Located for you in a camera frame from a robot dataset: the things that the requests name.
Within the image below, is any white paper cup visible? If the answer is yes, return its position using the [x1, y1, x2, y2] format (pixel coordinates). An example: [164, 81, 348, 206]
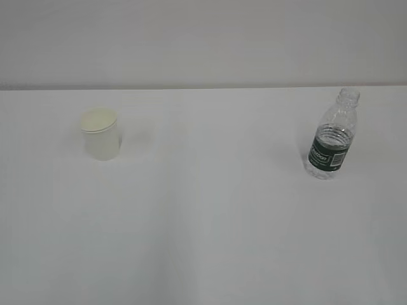
[80, 107, 121, 161]

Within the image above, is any clear plastic water bottle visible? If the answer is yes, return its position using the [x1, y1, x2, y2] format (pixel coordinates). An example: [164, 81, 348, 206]
[305, 88, 360, 180]

